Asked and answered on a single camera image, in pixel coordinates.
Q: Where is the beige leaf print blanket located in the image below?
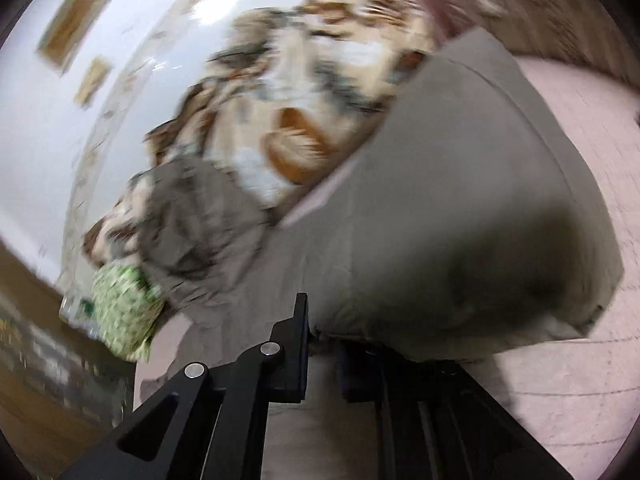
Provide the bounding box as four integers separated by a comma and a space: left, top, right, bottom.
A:
65, 0, 442, 266

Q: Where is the pink quilted bed sheet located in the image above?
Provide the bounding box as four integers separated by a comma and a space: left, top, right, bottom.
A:
139, 30, 624, 479

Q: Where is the striped beige cushion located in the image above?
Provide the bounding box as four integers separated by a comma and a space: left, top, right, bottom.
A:
428, 0, 639, 88

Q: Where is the wooden glass door wardrobe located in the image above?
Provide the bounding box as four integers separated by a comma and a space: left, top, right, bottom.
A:
1, 248, 134, 479

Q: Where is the green white patterned pillow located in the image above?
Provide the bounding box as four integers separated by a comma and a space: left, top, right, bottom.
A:
91, 263, 165, 363

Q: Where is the framed wall picture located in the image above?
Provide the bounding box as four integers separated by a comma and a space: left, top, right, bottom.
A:
37, 0, 112, 76

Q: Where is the beige wall switch plate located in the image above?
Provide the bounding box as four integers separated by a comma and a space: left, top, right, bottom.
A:
74, 56, 112, 108

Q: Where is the grey hooded puffer jacket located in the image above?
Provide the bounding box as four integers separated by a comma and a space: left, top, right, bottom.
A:
134, 27, 626, 480

